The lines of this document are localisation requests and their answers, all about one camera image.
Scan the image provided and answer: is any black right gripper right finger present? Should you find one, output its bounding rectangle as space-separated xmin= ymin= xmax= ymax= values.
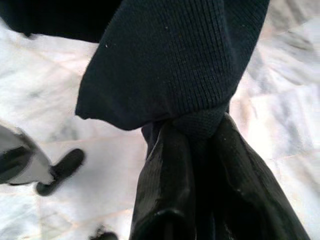
xmin=212 ymin=113 xmax=311 ymax=240

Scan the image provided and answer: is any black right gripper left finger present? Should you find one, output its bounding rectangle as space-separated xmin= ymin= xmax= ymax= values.
xmin=131 ymin=124 xmax=197 ymax=240

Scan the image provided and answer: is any black shirt with green logo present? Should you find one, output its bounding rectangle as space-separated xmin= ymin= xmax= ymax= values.
xmin=0 ymin=0 xmax=271 ymax=156

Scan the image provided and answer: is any grey robot leg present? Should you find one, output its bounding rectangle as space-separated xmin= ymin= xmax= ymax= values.
xmin=0 ymin=124 xmax=55 ymax=186

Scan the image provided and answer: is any black robot foot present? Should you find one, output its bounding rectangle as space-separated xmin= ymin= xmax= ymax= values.
xmin=36 ymin=148 xmax=85 ymax=196
xmin=92 ymin=224 xmax=118 ymax=240

